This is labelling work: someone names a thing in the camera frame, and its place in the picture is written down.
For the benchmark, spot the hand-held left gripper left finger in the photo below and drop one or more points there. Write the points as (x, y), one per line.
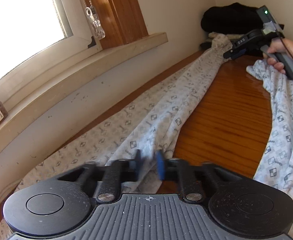
(138, 165)

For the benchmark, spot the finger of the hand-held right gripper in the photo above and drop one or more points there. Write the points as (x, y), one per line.
(240, 54)
(229, 53)

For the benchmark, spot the white patterned pants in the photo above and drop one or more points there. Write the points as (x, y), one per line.
(161, 110)

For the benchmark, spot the beige window sill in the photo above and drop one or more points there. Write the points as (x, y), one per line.
(74, 67)

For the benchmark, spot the black window corner bracket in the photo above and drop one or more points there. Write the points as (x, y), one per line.
(92, 43)

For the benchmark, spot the white patterned folded garment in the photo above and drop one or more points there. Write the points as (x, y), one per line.
(216, 35)

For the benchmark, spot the wooden window frame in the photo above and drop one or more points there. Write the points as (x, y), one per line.
(126, 10)

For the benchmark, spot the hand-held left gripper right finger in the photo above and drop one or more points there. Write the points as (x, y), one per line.
(160, 166)

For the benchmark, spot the window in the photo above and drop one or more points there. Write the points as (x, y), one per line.
(24, 25)

